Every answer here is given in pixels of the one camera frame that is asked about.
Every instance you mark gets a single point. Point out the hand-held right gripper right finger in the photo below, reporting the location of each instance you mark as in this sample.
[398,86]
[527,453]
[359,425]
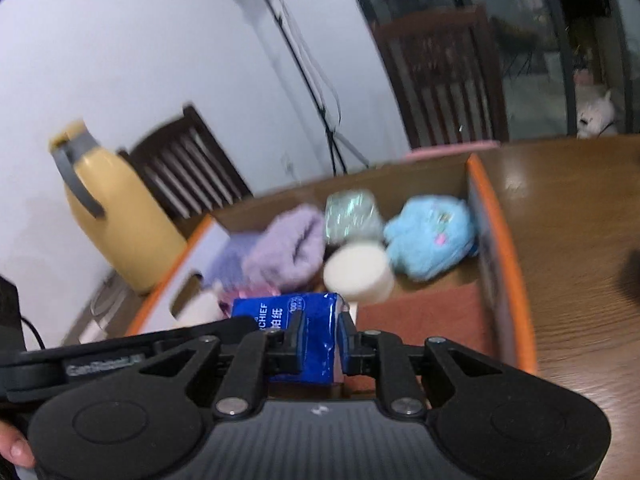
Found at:
[347,345]

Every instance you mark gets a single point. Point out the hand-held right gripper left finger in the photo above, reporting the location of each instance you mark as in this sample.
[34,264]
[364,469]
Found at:
[296,342]

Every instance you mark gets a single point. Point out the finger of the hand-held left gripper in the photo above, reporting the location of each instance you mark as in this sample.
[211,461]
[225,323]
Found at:
[225,330]

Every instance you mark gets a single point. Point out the blue tissue packet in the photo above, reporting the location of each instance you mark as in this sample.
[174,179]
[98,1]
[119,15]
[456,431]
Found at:
[320,330]

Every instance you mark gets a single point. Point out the purple satin scrunchie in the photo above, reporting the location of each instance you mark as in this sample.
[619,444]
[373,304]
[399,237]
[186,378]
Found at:
[250,293]

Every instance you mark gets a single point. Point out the white round puff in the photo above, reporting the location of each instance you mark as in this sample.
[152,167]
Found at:
[357,270]

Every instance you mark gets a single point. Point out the lilac fuzzy towel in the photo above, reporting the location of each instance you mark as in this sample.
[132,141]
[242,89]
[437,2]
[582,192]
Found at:
[285,255]

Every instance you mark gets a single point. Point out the clear ball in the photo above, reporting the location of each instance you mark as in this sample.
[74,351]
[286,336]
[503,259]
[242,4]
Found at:
[352,217]

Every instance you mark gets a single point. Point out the blue plush toy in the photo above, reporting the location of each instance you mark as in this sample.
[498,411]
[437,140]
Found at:
[425,240]

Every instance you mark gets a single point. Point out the red cardboard box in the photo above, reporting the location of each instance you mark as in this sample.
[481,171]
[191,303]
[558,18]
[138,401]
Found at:
[510,285]

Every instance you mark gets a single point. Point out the person's left hand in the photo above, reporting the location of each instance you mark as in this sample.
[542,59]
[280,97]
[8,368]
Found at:
[15,445]

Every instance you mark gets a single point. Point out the yellow thermos jug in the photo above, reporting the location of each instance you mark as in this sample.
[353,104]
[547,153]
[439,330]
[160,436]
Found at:
[120,210]

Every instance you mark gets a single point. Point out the dark wooden chair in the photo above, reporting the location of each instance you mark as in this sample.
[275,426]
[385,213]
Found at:
[160,136]

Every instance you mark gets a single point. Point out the pink chair cushion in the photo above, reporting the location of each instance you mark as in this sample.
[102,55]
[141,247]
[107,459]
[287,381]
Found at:
[450,151]

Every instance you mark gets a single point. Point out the studio light on stand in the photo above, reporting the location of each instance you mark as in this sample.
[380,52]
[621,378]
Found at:
[326,119]

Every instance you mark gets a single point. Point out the brown wooden chair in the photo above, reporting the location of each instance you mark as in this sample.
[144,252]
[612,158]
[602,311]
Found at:
[430,27]

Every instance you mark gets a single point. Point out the white plush toy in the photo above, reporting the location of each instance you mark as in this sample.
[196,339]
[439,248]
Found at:
[595,115]

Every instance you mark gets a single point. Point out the sliding glass door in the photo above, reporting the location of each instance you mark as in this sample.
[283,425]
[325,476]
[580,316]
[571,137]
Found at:
[562,50]

